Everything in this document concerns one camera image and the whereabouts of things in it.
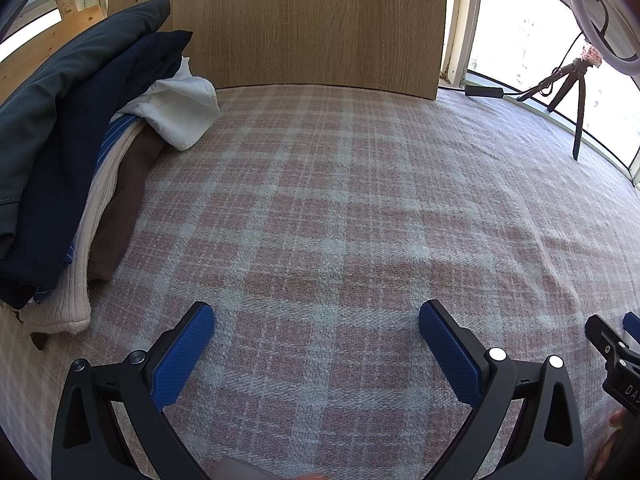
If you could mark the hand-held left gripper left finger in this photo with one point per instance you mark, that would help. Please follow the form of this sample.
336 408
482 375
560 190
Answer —
182 355

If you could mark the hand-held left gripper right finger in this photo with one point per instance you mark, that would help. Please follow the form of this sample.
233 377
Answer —
450 355

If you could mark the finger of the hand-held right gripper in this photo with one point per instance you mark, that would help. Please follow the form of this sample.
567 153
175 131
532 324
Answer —
633 326
602 332

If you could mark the person's right hand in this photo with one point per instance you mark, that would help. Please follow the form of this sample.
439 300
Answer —
607 457

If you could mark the cream ribbed sweater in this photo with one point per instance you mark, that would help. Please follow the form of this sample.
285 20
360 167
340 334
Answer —
75 270

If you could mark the pink plaid blanket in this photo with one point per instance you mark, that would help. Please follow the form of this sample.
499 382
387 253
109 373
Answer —
325 210

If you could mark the navy folded garment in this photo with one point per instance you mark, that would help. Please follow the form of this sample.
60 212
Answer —
85 160

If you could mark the black tripod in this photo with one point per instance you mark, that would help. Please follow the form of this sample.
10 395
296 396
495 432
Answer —
580 110

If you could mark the blue striped shirt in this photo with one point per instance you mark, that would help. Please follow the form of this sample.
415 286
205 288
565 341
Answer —
112 135

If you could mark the white folded garment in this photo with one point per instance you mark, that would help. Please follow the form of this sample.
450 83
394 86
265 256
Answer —
180 105

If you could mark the black inline remote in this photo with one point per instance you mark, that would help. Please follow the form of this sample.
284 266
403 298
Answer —
485 91

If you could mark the dark grey folded garment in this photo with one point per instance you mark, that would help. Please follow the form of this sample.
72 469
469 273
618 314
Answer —
60 85

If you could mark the pale wooden plank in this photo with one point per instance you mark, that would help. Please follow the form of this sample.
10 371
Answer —
75 27

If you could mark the wooden board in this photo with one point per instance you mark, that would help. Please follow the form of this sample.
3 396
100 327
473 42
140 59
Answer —
300 20

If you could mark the white window frame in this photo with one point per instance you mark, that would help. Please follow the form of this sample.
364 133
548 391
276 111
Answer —
467 20

